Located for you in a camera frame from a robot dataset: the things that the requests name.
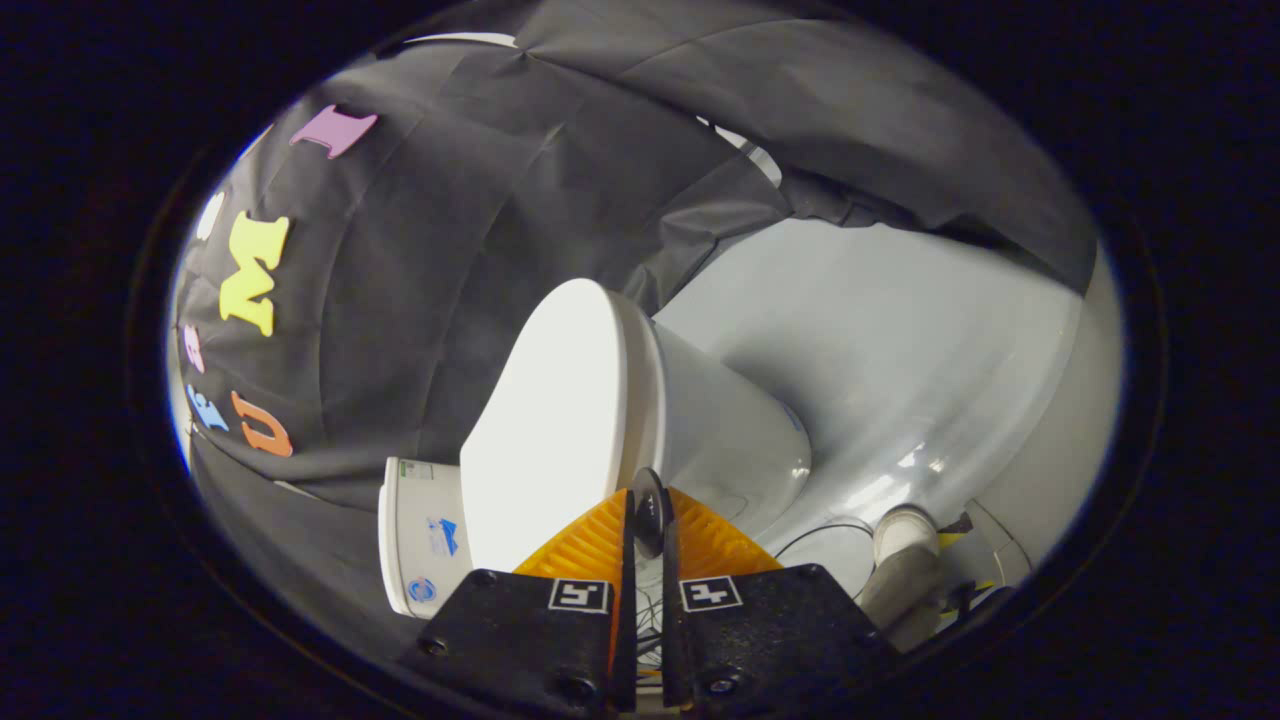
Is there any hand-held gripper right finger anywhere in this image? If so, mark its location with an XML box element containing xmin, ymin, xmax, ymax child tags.
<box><xmin>660</xmin><ymin>487</ymin><xmax>901</xmax><ymax>716</ymax></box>

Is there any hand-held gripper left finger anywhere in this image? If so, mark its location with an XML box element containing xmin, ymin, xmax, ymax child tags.
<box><xmin>395</xmin><ymin>488</ymin><xmax>638</xmax><ymax>716</ymax></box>

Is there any white toilet bowl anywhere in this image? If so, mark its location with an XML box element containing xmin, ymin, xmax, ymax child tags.
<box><xmin>645</xmin><ymin>320</ymin><xmax>813</xmax><ymax>541</ymax></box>

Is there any grey drain pipe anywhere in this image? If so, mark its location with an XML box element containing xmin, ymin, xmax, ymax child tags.
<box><xmin>860</xmin><ymin>505</ymin><xmax>946</xmax><ymax>651</ymax></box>

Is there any black backdrop cloth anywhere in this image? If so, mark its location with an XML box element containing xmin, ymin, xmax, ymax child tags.
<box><xmin>170</xmin><ymin>0</ymin><xmax>1101</xmax><ymax>641</ymax></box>

